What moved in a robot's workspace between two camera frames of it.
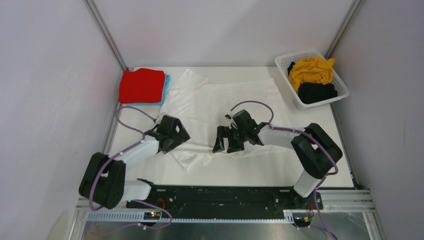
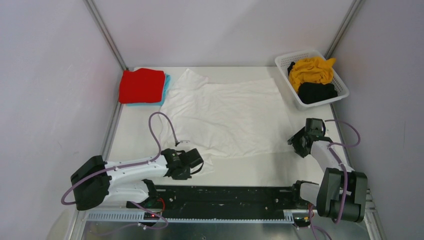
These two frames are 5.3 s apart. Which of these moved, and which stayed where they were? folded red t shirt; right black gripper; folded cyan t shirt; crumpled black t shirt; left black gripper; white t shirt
Moved: left black gripper; right black gripper
Stayed: folded red t shirt; white t shirt; folded cyan t shirt; crumpled black t shirt
